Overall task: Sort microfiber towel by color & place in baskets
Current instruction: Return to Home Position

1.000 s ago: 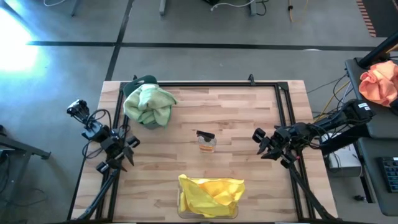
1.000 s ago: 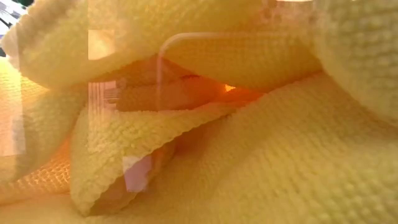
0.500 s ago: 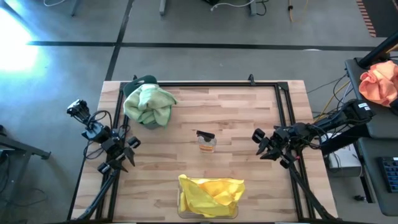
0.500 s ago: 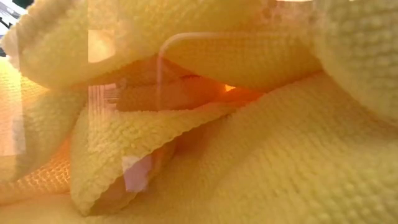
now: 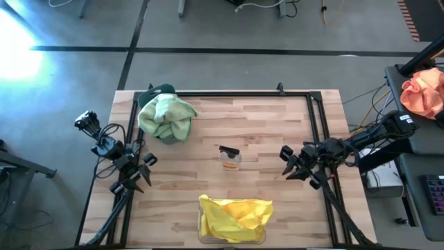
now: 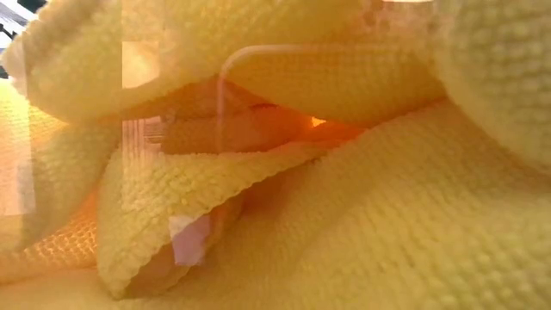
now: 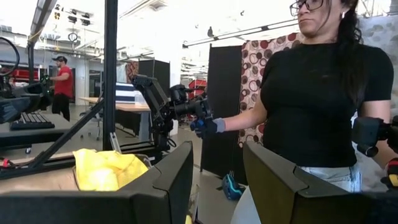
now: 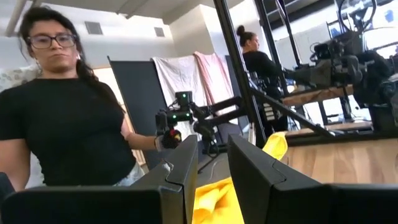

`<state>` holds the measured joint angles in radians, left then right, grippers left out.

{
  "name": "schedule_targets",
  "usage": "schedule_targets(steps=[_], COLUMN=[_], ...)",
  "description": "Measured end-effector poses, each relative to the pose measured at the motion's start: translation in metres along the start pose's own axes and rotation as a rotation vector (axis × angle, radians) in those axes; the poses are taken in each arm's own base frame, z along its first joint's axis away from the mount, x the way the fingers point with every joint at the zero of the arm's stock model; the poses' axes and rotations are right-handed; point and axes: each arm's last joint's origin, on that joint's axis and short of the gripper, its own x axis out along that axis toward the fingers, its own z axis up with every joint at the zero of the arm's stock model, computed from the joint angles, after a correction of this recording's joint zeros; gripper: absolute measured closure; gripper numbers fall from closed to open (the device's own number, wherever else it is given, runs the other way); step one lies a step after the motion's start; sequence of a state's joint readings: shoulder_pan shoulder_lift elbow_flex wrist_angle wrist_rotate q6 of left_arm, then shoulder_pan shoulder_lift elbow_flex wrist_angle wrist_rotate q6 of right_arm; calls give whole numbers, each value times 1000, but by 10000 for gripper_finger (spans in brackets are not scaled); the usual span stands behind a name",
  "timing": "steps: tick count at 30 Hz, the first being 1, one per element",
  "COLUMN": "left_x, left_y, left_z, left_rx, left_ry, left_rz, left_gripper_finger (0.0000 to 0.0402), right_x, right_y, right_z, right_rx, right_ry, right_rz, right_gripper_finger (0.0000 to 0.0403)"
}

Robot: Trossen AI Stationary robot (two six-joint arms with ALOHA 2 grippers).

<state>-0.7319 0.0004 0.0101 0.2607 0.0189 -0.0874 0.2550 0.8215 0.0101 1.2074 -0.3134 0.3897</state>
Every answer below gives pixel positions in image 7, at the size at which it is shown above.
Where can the large black partition panel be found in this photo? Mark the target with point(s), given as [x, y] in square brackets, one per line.
[224, 93]

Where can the grey patterned fabric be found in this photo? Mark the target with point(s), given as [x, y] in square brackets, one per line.
[382, 34]

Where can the person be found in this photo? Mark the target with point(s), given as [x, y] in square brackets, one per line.
[63, 84]
[311, 109]

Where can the wooden table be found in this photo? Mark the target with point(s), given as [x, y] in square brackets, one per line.
[130, 107]

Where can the person's glasses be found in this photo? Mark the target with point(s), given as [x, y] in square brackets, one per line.
[311, 4]

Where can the yellow microfiber towel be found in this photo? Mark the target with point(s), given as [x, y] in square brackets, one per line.
[135, 169]
[96, 171]

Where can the circle patterned curtain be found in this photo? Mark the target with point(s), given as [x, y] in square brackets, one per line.
[252, 68]

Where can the blue white striped box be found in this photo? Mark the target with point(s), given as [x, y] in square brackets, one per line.
[124, 93]

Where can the office chair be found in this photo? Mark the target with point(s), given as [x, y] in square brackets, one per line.
[93, 118]

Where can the small black partition panel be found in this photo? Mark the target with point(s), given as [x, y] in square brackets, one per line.
[155, 70]

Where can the black vertical frame post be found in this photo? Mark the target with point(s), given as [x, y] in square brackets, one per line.
[110, 77]

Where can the black diagonal frame strut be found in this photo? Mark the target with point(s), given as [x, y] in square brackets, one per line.
[68, 133]

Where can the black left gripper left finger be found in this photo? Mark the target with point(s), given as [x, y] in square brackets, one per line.
[155, 202]

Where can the black frame base bar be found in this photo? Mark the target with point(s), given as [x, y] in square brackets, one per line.
[31, 171]

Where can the black machine housing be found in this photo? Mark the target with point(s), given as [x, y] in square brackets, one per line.
[18, 105]

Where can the red storage bins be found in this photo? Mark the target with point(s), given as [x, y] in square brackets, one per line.
[197, 85]

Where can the red shelf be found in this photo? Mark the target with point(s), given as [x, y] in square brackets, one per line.
[25, 74]

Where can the red clamp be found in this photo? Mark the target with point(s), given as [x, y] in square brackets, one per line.
[5, 162]

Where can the person's gloved hand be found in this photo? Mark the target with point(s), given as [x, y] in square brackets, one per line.
[208, 127]
[392, 174]

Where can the ceiling light rail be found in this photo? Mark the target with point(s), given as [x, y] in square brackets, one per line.
[242, 31]

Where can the yellow cloth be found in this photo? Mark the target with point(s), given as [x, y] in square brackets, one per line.
[75, 179]

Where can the blue helmet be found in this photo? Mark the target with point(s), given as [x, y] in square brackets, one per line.
[231, 188]

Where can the black desk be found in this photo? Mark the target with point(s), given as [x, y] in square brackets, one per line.
[31, 137]

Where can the black keyboard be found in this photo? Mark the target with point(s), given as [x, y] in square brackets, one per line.
[31, 121]

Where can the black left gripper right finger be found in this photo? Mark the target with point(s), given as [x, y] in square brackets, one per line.
[280, 199]

